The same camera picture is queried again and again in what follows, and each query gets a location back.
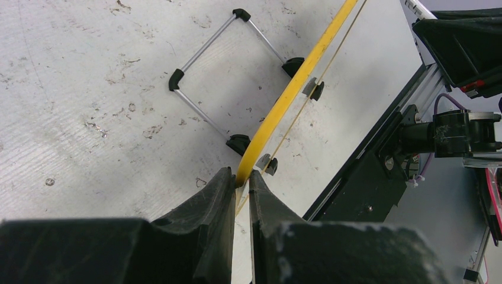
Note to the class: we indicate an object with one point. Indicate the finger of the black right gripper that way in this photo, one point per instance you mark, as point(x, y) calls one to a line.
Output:
point(466, 45)

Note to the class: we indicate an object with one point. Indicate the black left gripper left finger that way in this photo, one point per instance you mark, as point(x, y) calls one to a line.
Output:
point(192, 243)

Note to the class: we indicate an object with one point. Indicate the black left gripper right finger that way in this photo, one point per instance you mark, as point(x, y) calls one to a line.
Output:
point(289, 249)

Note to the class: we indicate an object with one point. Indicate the white marker pen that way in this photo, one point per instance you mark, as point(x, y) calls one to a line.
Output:
point(419, 10)

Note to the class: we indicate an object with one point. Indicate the yellow framed small whiteboard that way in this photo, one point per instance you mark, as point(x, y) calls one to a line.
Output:
point(365, 57)

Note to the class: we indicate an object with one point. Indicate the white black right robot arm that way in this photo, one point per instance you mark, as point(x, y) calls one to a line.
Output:
point(458, 133)

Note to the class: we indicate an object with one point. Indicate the black whiteboard foot left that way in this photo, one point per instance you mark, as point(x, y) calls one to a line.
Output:
point(267, 164)

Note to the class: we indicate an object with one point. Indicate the black whiteboard foot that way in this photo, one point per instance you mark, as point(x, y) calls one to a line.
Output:
point(267, 164)
point(313, 90)

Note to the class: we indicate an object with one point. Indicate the black whiteboard foot right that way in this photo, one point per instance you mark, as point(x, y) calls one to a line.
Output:
point(313, 90)

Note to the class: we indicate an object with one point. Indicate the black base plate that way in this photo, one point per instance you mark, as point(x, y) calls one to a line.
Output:
point(371, 181)

